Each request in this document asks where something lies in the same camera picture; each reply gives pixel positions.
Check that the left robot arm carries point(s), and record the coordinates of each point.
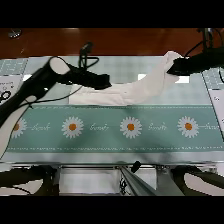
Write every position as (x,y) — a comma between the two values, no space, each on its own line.
(40,81)

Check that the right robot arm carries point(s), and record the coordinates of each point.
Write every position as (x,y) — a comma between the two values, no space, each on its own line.
(200,61)

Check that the silver frame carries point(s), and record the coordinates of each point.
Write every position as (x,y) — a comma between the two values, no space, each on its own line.
(140,183)

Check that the white shirt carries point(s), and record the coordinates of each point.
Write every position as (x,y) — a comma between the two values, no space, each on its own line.
(133,91)

